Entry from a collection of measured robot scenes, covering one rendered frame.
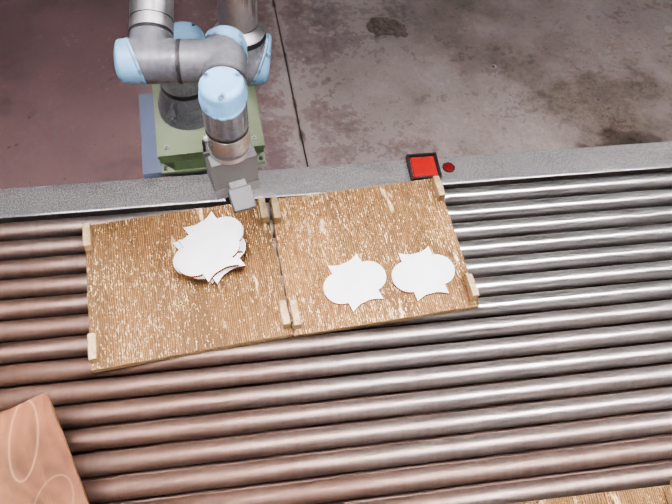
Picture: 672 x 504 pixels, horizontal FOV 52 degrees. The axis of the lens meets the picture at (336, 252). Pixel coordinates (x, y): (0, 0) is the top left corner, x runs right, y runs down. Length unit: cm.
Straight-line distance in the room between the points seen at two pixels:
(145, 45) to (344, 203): 62
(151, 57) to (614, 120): 248
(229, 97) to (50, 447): 68
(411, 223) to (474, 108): 162
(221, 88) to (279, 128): 187
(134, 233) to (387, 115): 170
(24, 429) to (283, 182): 78
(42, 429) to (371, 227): 80
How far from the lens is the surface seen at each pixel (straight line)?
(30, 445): 134
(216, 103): 112
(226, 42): 122
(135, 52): 123
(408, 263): 154
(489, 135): 309
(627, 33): 379
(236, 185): 128
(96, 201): 170
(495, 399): 148
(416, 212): 162
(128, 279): 155
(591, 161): 187
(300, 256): 153
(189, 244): 151
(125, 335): 149
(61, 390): 149
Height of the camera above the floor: 226
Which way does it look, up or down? 59 degrees down
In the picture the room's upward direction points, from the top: 6 degrees clockwise
